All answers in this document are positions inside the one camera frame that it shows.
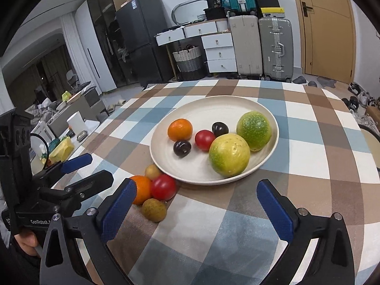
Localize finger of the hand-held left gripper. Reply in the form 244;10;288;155
38;170;114;202
31;154;93;181

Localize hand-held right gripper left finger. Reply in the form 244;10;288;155
39;178;138;285

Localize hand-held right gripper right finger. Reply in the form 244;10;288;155
256;180;357;285

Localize orange mandarin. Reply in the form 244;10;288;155
168;118;193;142
129;175;153;205

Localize brown kiwi fruit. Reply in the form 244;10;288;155
141;198;167;223

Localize red tomato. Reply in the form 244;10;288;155
195;129;216;152
150;174;177;201

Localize small brown longan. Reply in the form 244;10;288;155
144;164;163;181

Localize yellow-green citrus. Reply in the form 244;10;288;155
209;133;251;176

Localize cream round plate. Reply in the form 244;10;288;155
150;95;280;186

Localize green citrus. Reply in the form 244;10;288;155
236;111;272;152

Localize dark purple plum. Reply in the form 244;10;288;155
173;140;192;157
212;122;229;137

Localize person's left hand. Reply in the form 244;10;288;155
13;232;42;257

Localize yellow packet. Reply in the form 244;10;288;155
49;137;74;164

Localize white cylinder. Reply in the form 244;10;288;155
66;111;86;138

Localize grey low cabinet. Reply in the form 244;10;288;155
47;85;106;137

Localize office chair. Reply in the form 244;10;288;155
66;71;80;91

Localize white curtain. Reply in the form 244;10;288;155
61;15;80;84

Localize white wardrobe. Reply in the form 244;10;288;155
74;0;118;94

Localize round black-rimmed tray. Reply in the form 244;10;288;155
359;125;380;170

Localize grey slippers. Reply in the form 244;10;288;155
292;76;318;87

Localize grey door mat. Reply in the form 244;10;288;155
316;76;337;89

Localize small cardboard box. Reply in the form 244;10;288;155
365;105;380;120

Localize pile of shoes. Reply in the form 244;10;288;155
341;81;380;125

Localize dark grey fridge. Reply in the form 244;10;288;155
115;0;174;87

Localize glass door wardrobe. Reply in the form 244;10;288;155
87;0;134;88

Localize woven basket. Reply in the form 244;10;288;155
173;45;205;81

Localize silver suitcase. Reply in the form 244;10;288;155
258;17;294;83

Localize beige suitcase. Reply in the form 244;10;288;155
228;15;263;80

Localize white drawer desk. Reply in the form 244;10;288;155
154;20;238;79

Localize wooden door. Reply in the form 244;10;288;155
289;0;357;84

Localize oval mirror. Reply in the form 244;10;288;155
171;0;210;25

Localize yellow and black shoe box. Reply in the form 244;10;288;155
260;7;286;19

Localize black storage box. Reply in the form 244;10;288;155
203;7;228;21

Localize black cable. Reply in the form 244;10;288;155
30;133;51;167

